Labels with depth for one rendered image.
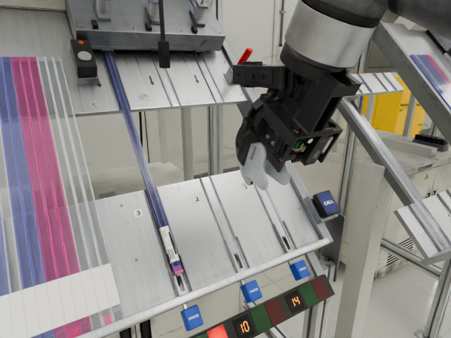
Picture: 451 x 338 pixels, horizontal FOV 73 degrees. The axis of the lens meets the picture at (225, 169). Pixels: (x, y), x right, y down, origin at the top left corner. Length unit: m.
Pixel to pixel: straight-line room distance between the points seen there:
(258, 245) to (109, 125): 1.93
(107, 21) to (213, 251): 0.51
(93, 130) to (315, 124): 2.14
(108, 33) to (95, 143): 1.72
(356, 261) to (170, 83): 0.72
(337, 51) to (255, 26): 2.56
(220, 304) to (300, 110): 0.81
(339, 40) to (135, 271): 0.41
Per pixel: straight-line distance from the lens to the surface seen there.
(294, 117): 0.34
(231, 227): 0.57
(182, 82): 0.74
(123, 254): 0.52
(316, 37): 0.30
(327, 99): 0.31
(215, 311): 1.06
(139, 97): 0.68
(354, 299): 1.08
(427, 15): 0.28
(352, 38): 0.30
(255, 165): 0.40
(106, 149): 2.42
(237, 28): 2.75
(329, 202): 0.66
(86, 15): 0.75
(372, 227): 0.93
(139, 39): 0.75
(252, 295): 0.55
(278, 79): 0.35
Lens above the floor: 1.07
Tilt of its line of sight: 20 degrees down
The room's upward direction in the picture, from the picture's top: straight up
